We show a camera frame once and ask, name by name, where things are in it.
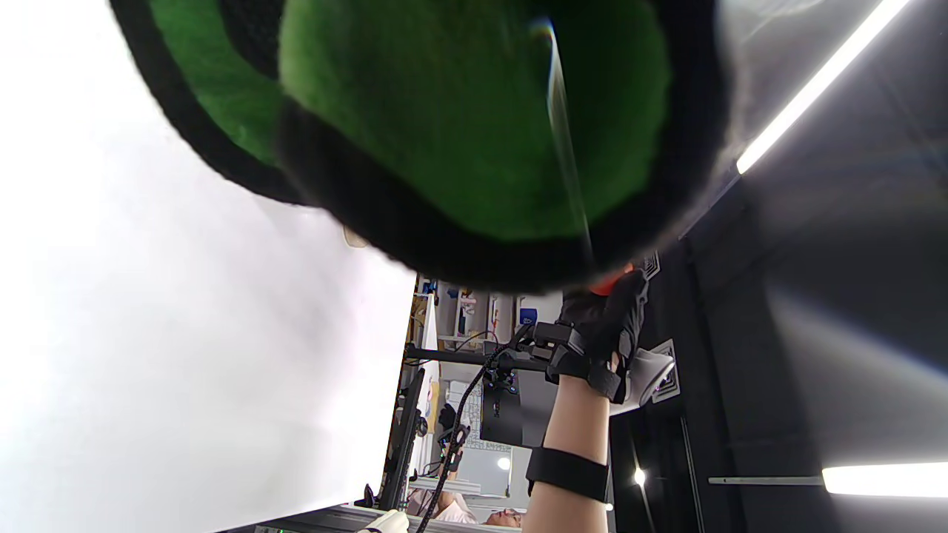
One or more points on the person's right hand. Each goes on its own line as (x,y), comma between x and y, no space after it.
(611,326)

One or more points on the orange plastic cup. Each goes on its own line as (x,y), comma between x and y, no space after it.
(607,283)

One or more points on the green hand towel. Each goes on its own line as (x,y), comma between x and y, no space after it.
(459,133)

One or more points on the black forearm band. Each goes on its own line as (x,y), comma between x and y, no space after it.
(566,474)

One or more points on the long ceiling light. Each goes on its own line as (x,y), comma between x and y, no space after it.
(889,480)
(815,85)

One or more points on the black camera rig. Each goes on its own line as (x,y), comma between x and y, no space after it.
(500,407)

